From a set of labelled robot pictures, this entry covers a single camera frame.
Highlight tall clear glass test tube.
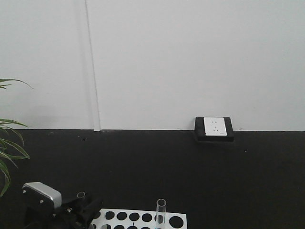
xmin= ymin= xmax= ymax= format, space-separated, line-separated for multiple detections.
xmin=156 ymin=198 xmax=166 ymax=229

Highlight black box white power socket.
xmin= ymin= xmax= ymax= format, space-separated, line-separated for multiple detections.
xmin=194 ymin=116 xmax=234 ymax=142

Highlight green potted plant leaves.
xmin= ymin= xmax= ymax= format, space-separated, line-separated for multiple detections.
xmin=0 ymin=79 xmax=34 ymax=198

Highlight white wall cable duct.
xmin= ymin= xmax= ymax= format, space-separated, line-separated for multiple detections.
xmin=84 ymin=0 xmax=101 ymax=131

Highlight white test tube rack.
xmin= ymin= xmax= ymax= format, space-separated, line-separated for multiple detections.
xmin=92 ymin=208 xmax=188 ymax=229

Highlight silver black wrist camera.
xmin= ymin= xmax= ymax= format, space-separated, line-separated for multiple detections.
xmin=22 ymin=182 xmax=62 ymax=216

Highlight short clear glass test tube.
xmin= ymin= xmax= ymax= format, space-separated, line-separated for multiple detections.
xmin=77 ymin=191 xmax=86 ymax=199

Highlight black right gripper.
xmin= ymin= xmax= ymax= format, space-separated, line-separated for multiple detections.
xmin=51 ymin=193 xmax=103 ymax=229

